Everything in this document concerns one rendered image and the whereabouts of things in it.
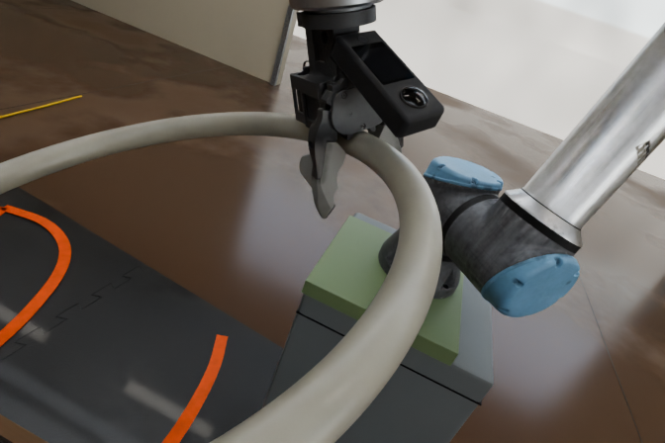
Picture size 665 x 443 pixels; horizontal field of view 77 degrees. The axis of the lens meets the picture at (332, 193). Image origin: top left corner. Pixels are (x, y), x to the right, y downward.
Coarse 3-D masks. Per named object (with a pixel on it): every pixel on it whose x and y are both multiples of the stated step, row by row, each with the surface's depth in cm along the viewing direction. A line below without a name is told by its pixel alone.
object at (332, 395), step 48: (96, 144) 50; (144, 144) 53; (384, 144) 40; (0, 192) 45; (432, 240) 27; (384, 288) 24; (432, 288) 24; (384, 336) 21; (336, 384) 18; (384, 384) 20; (240, 432) 17; (288, 432) 17; (336, 432) 18
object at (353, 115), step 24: (312, 24) 38; (336, 24) 37; (360, 24) 37; (312, 48) 42; (312, 72) 44; (336, 72) 40; (312, 96) 42; (336, 96) 39; (360, 96) 41; (312, 120) 45; (336, 120) 40; (360, 120) 42
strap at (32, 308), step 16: (0, 208) 192; (16, 208) 195; (48, 224) 193; (64, 240) 187; (64, 256) 180; (64, 272) 173; (48, 288) 164; (32, 304) 156; (16, 320) 148; (0, 336) 142; (224, 336) 169; (224, 352) 163; (208, 368) 155; (208, 384) 150; (192, 400) 143; (192, 416) 139; (176, 432) 133
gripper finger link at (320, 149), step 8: (320, 112) 40; (328, 112) 40; (320, 120) 40; (328, 120) 40; (312, 128) 41; (320, 128) 40; (328, 128) 41; (312, 136) 41; (320, 136) 41; (328, 136) 41; (336, 136) 42; (312, 144) 42; (320, 144) 41; (312, 152) 41; (320, 152) 41; (312, 160) 42; (320, 160) 42; (312, 168) 43; (320, 168) 42; (320, 176) 42
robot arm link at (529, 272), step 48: (624, 96) 62; (576, 144) 66; (624, 144) 62; (528, 192) 70; (576, 192) 65; (480, 240) 71; (528, 240) 66; (576, 240) 66; (480, 288) 72; (528, 288) 66
